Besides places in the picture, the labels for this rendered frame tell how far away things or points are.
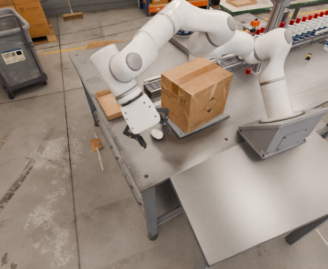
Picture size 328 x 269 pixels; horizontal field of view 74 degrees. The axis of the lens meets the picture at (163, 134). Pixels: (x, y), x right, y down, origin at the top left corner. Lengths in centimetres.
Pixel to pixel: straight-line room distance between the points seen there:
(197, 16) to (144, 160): 69
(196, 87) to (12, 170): 196
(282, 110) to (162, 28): 72
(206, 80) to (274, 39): 35
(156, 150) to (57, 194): 123
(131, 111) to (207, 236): 58
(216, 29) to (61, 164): 190
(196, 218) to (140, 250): 89
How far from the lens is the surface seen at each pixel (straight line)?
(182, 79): 114
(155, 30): 76
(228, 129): 132
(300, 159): 133
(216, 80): 116
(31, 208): 220
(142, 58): 60
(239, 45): 105
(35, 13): 453
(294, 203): 116
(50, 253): 197
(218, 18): 89
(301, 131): 127
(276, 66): 121
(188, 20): 88
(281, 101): 121
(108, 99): 152
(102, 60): 65
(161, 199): 169
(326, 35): 270
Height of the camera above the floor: 174
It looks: 47 degrees down
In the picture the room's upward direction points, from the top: straight up
